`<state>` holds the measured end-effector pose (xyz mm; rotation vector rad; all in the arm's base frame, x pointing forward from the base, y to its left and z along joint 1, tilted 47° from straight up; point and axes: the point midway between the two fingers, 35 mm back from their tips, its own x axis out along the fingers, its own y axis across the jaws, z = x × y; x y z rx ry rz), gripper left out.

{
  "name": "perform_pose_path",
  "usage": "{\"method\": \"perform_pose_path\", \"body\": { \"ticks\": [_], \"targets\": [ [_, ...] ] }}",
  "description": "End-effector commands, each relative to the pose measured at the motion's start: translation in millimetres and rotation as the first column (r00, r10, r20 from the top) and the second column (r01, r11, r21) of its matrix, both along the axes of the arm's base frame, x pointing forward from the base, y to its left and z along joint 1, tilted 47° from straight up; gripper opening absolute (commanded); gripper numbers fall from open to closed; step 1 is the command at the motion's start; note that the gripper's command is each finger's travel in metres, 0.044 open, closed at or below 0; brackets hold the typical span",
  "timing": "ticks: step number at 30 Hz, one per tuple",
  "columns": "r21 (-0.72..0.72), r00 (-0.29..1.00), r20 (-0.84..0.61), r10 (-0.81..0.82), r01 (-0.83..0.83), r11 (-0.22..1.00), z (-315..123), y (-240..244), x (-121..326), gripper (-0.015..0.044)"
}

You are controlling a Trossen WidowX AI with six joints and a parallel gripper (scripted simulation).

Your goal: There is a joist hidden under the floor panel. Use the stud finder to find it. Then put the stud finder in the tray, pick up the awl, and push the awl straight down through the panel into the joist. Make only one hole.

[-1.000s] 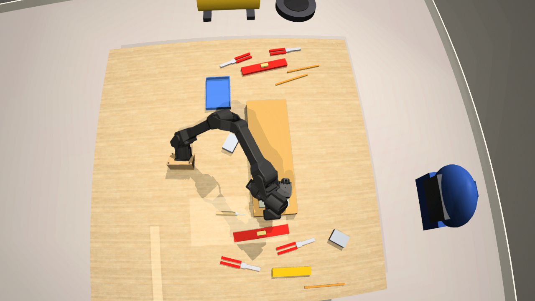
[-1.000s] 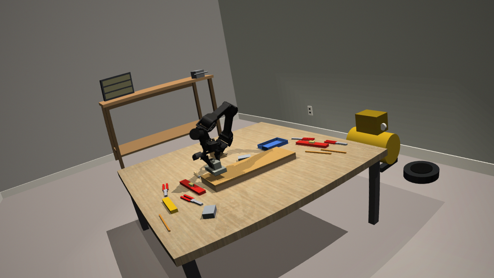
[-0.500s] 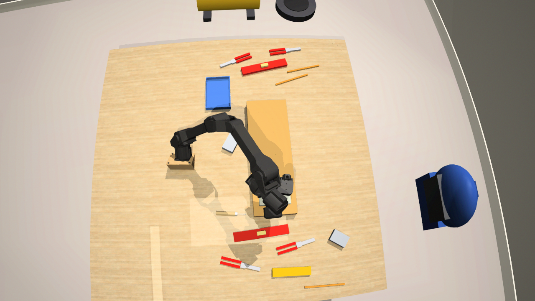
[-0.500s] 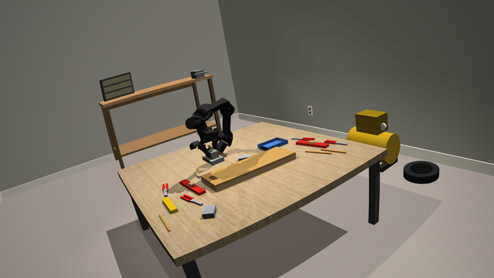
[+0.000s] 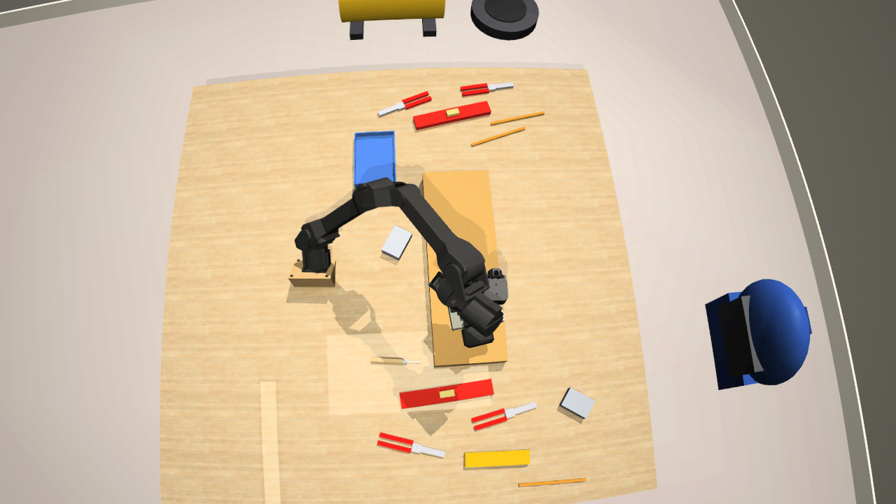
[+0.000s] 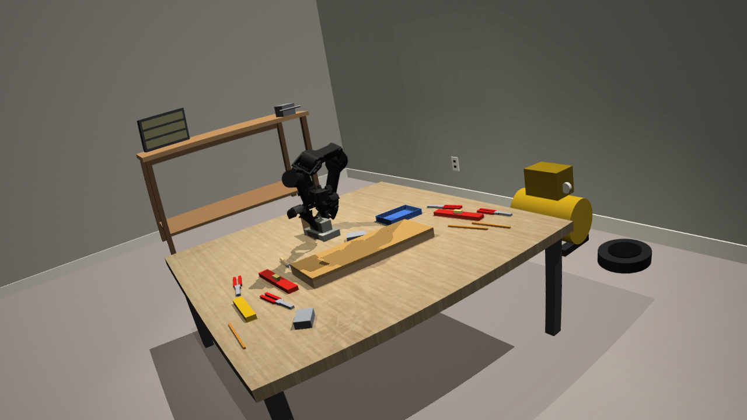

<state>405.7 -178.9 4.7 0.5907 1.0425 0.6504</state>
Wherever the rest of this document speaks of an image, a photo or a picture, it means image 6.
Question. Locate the yellow rectangular block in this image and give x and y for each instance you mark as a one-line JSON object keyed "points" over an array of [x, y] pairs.
{"points": [[245, 310]]}

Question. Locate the orange panel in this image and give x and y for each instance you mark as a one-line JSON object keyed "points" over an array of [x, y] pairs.
{"points": [[342, 260]]}

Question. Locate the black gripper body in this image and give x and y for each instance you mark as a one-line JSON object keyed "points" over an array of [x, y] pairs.
{"points": [[307, 205]]}

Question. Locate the blue rectangular tray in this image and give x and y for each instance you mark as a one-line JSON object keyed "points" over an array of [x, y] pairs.
{"points": [[397, 214]]}

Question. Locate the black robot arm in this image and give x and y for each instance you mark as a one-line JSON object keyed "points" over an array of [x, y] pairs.
{"points": [[308, 163]]}

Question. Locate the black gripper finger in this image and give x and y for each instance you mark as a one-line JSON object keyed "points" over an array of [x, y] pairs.
{"points": [[308, 217], [324, 211]]}

